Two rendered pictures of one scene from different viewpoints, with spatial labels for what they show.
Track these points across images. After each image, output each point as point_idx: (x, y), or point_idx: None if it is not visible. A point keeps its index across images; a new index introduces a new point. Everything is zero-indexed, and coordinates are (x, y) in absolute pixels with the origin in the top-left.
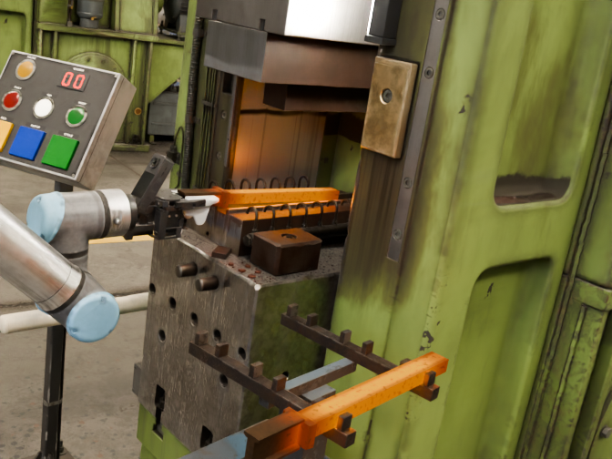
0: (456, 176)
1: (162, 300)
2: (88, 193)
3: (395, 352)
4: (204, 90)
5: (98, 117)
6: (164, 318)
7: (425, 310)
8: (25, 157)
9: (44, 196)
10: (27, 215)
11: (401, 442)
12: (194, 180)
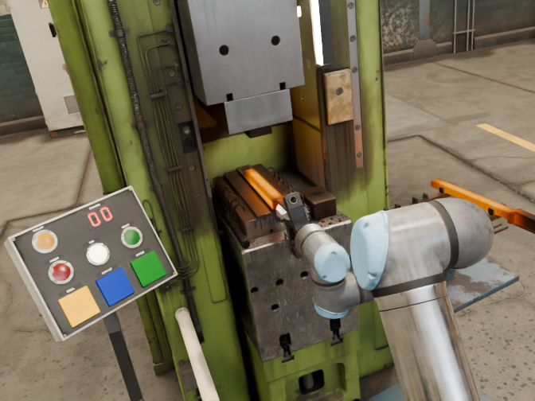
0: (384, 109)
1: (268, 288)
2: (321, 234)
3: (372, 206)
4: (162, 162)
5: (148, 224)
6: (274, 296)
7: (382, 177)
8: (128, 294)
9: (333, 249)
10: (324, 271)
11: None
12: (177, 226)
